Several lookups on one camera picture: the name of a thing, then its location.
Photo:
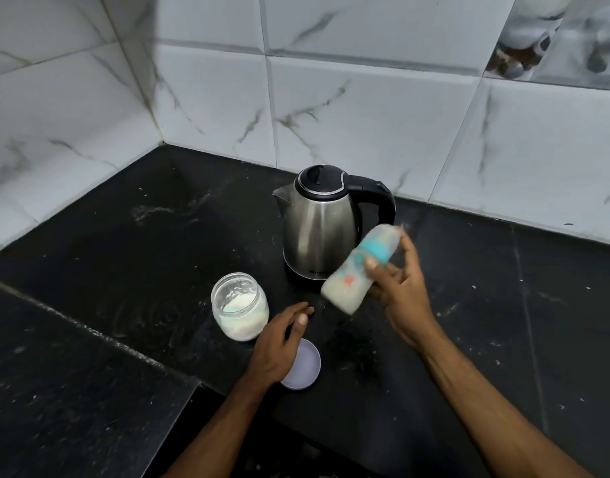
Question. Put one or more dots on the person's right hand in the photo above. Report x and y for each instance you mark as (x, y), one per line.
(404, 298)

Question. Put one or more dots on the person's left hand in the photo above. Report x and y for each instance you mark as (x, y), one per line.
(275, 353)

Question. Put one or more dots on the white jar lid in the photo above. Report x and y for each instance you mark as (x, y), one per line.
(302, 368)

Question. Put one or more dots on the glass jar of white powder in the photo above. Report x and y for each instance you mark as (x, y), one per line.
(240, 313)

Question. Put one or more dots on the clear baby bottle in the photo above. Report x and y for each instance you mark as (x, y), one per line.
(347, 286)

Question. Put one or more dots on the clear dome bottle cap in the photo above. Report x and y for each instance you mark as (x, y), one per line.
(387, 233)

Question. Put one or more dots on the steel electric kettle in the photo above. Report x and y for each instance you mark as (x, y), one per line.
(320, 228)

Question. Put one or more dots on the person's right forearm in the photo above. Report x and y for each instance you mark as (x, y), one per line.
(499, 413)

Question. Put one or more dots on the person's left forearm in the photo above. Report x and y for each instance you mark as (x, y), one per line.
(210, 438)

